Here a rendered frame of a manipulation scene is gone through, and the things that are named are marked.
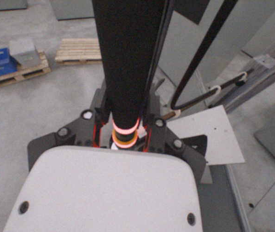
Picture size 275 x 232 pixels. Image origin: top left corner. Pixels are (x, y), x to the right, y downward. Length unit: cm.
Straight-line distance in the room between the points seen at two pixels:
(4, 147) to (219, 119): 260
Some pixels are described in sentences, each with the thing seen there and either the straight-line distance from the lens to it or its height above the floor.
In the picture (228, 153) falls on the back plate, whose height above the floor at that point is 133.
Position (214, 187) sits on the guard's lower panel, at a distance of 114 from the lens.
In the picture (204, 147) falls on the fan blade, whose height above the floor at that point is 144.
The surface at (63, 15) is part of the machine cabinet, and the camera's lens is 577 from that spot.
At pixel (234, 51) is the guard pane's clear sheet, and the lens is 116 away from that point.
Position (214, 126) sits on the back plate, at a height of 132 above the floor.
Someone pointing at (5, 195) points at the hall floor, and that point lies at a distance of 227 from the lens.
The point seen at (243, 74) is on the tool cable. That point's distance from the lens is 53.
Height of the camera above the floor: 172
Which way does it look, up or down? 59 degrees down
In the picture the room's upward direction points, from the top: 12 degrees clockwise
